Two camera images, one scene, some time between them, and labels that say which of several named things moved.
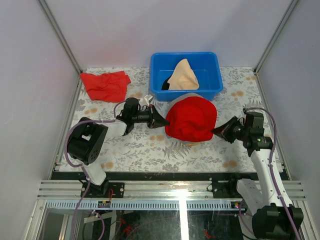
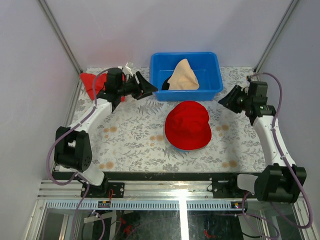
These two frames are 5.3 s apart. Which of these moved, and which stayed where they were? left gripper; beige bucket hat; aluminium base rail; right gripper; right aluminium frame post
Moved: right gripper; left gripper
Stayed: right aluminium frame post; beige bucket hat; aluminium base rail
